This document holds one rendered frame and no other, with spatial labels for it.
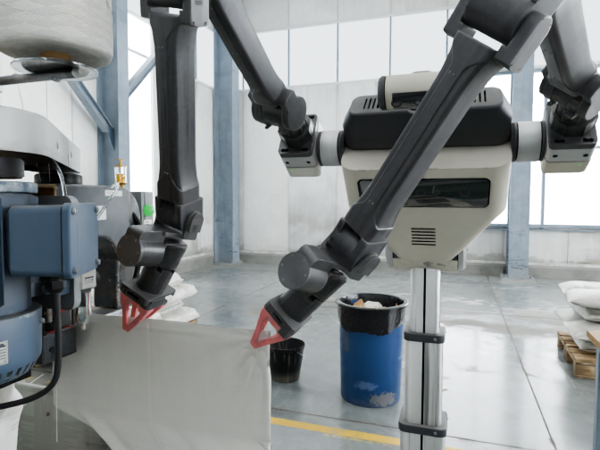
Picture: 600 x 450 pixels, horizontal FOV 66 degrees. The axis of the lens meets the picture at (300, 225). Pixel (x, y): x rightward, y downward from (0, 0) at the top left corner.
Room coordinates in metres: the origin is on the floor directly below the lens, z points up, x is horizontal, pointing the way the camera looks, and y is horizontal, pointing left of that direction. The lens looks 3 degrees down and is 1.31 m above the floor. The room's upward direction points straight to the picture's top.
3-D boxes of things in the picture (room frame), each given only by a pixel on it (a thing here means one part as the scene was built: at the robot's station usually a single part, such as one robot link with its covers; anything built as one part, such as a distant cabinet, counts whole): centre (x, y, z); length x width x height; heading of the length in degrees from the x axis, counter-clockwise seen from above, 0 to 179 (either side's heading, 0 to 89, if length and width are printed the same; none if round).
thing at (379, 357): (3.04, -0.48, 0.32); 0.51 x 0.48 x 0.65; 161
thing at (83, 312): (0.86, 0.41, 1.11); 0.03 x 0.03 x 0.06
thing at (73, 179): (0.96, 0.50, 1.35); 0.09 x 0.09 x 0.03
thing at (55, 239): (0.59, 0.31, 1.25); 0.10 x 0.08 x 0.12; 6
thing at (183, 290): (4.24, 1.29, 0.44); 0.68 x 0.44 x 0.15; 161
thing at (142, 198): (1.12, 0.40, 1.28); 0.08 x 0.05 x 0.09; 71
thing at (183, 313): (4.24, 1.27, 0.20); 0.67 x 0.43 x 0.15; 161
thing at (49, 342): (0.86, 0.48, 1.04); 0.08 x 0.06 x 0.05; 161
